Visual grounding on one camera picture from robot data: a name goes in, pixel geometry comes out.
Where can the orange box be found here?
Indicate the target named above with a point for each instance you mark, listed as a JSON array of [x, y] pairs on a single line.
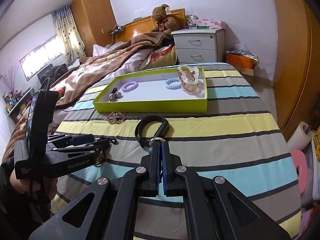
[[241, 61]]

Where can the black power strip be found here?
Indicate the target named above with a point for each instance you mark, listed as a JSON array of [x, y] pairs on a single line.
[[116, 30]]

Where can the wooden bed headboard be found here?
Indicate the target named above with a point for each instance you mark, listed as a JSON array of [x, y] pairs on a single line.
[[137, 28]]

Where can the wide wooden wardrobe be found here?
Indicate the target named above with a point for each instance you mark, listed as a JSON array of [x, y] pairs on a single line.
[[292, 55]]

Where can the yellow red pillow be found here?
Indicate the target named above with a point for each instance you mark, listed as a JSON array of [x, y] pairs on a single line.
[[162, 56]]

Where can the striped tablecloth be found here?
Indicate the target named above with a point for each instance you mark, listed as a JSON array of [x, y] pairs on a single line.
[[225, 142]]

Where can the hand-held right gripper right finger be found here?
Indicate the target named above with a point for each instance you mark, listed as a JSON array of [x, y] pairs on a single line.
[[175, 180]]

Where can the white nightstand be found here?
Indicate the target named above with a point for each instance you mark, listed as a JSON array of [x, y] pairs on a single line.
[[197, 46]]

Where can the clear hair claw clip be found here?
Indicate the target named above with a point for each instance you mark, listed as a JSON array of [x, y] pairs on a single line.
[[191, 85]]

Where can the black leather band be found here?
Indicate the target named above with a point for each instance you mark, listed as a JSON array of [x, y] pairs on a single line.
[[141, 130]]

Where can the brown teddy bear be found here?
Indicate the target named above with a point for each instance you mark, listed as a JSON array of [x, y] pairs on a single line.
[[165, 20]]

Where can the brown blanket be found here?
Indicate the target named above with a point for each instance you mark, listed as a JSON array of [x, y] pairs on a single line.
[[100, 62]]

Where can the dotted curtain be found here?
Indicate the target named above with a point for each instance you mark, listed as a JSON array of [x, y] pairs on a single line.
[[68, 35]]

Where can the pink floral box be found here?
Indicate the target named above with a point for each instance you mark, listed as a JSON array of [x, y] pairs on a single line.
[[212, 24]]

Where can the rhinestone hair clip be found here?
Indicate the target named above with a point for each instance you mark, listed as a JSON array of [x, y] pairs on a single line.
[[116, 118]]

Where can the dark monitor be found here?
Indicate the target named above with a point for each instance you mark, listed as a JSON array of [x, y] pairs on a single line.
[[53, 72]]

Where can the person's left hand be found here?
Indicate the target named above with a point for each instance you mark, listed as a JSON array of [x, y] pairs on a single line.
[[18, 186]]

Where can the pink roll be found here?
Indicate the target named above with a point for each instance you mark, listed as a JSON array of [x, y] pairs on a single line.
[[298, 167]]

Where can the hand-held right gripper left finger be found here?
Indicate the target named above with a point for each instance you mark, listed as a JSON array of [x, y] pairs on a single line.
[[140, 180]]

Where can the white printed duvet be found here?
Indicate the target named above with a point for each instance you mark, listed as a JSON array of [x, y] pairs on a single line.
[[130, 62]]

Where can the green shallow cardboard box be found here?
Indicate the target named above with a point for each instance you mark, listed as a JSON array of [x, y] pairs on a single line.
[[155, 97]]

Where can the cluttered shelf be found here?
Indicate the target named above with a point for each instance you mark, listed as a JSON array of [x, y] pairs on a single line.
[[17, 102]]

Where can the dried branches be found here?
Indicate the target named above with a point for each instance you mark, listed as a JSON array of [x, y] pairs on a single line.
[[8, 80]]

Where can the window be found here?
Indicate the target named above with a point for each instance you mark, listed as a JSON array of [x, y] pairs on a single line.
[[40, 57]]

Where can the small bottles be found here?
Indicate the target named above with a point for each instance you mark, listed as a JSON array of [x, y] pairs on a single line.
[[192, 23]]

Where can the white paper roll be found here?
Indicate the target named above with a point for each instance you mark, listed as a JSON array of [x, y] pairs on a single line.
[[298, 136]]

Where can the clear plastic bag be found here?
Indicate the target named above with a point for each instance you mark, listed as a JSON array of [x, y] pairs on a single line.
[[240, 48]]

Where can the tall wooden wardrobe with stars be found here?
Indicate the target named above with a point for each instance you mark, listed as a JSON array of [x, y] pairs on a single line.
[[95, 17]]

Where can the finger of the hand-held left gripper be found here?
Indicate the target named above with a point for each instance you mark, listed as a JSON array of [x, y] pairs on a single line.
[[97, 146], [80, 139]]

